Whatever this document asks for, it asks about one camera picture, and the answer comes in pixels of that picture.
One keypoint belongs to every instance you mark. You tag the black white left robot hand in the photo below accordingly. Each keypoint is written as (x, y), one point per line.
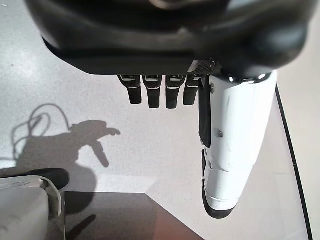
(150, 37)

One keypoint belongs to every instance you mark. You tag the grey cabinet with dark edge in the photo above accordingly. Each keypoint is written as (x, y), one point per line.
(307, 150)

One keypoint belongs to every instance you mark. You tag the silver left robot leg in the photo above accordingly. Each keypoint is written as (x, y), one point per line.
(22, 200)

